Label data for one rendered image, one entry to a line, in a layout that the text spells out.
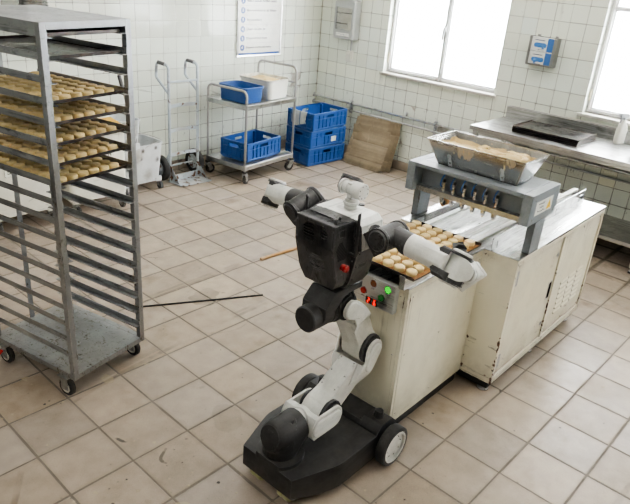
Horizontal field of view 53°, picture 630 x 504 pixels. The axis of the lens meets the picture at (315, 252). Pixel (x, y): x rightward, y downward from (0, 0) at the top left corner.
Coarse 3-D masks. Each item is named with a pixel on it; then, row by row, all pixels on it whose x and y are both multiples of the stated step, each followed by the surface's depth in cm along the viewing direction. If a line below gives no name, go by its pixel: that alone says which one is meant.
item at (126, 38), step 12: (132, 72) 292; (132, 84) 294; (132, 96) 296; (132, 108) 298; (132, 120) 300; (132, 132) 303; (132, 144) 305; (132, 156) 307; (132, 192) 315; (132, 204) 318; (132, 228) 324; (132, 240) 327
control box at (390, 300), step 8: (368, 272) 289; (368, 280) 287; (376, 280) 284; (384, 280) 283; (360, 288) 292; (368, 288) 288; (376, 288) 285; (384, 288) 282; (392, 288) 279; (360, 296) 293; (368, 296) 290; (376, 296) 286; (384, 296) 283; (392, 296) 280; (376, 304) 287; (384, 304) 284; (392, 304) 281; (392, 312) 283
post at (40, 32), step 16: (48, 64) 253; (48, 80) 255; (48, 96) 257; (48, 112) 259; (48, 128) 262; (48, 144) 265; (48, 160) 269; (64, 224) 282; (64, 240) 285; (64, 256) 287; (64, 272) 290; (64, 288) 294; (64, 304) 298
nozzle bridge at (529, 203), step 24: (408, 168) 343; (432, 168) 333; (432, 192) 341; (456, 192) 337; (480, 192) 327; (504, 192) 318; (528, 192) 305; (552, 192) 317; (504, 216) 316; (528, 216) 304; (528, 240) 318
